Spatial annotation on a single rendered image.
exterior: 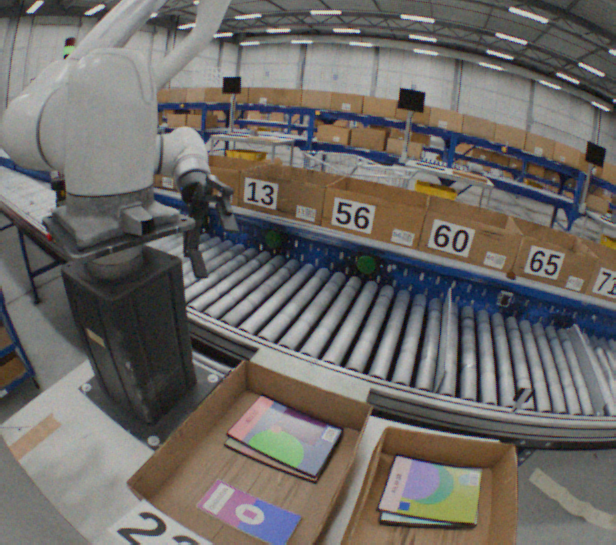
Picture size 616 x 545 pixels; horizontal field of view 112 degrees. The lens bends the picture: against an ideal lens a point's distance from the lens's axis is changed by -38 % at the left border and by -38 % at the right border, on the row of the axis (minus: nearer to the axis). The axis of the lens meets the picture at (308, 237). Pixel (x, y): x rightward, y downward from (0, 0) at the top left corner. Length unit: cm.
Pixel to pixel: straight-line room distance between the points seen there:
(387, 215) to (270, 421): 85
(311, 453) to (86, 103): 67
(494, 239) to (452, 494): 91
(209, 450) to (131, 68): 65
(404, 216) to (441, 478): 91
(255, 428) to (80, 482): 39
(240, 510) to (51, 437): 42
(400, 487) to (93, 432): 60
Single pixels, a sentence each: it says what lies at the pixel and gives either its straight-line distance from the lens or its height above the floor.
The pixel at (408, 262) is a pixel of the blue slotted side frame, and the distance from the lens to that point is 122.
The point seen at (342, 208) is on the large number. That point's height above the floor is 98.
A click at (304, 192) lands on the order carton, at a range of 131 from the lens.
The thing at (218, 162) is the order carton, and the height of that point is 101.
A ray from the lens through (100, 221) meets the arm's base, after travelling 48.
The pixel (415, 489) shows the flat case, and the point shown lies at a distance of 63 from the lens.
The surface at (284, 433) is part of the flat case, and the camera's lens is 66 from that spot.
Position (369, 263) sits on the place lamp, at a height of 82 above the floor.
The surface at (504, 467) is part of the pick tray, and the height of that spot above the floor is 81.
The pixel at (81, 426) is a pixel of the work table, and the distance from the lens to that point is 77.
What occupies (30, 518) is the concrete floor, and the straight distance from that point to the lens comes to 167.
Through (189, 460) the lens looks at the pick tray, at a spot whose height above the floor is 76.
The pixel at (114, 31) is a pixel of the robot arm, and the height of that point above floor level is 152.
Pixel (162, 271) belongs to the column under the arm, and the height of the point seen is 107.
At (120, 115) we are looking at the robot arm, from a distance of 46.
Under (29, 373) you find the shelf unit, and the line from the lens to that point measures 194.
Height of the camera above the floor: 134
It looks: 22 degrees down
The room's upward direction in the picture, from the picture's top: 6 degrees clockwise
